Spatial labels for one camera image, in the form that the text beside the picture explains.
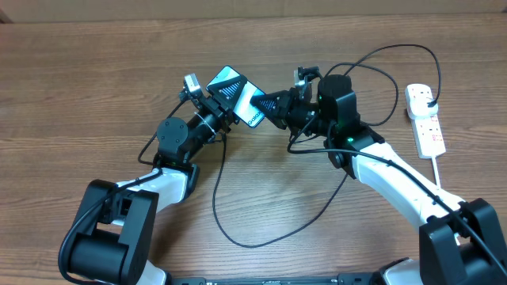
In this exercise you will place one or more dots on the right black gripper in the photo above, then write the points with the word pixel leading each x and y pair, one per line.
pixel 287 101

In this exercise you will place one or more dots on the white power strip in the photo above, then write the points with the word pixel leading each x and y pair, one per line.
pixel 427 132

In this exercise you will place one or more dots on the Samsung Galaxy smartphone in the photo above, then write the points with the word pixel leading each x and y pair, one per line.
pixel 246 112

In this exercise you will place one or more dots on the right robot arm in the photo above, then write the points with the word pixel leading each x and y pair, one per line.
pixel 460 242

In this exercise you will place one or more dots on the white charger plug adapter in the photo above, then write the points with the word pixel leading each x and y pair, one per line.
pixel 421 108

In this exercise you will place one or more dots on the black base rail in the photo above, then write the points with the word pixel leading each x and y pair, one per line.
pixel 356 278

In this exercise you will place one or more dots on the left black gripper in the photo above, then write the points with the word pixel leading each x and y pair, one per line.
pixel 224 115

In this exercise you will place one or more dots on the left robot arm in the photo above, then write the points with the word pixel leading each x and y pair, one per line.
pixel 110 238

